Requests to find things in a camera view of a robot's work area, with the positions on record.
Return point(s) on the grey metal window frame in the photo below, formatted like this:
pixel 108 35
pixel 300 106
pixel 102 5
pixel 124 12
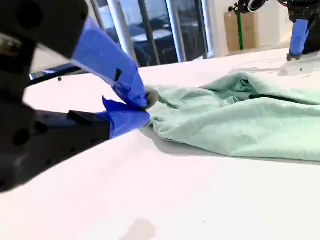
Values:
pixel 176 30

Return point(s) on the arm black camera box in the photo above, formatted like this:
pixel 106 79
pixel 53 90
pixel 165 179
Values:
pixel 248 5

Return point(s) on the green pole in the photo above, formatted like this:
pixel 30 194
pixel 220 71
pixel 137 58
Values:
pixel 240 32

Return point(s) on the pale green T-shirt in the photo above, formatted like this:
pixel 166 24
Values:
pixel 225 125

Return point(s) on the brown cardboard box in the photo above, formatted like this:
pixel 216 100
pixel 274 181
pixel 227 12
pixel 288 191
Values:
pixel 247 32

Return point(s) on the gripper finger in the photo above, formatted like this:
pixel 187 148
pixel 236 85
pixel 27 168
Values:
pixel 312 37
pixel 107 60
pixel 125 120
pixel 298 37

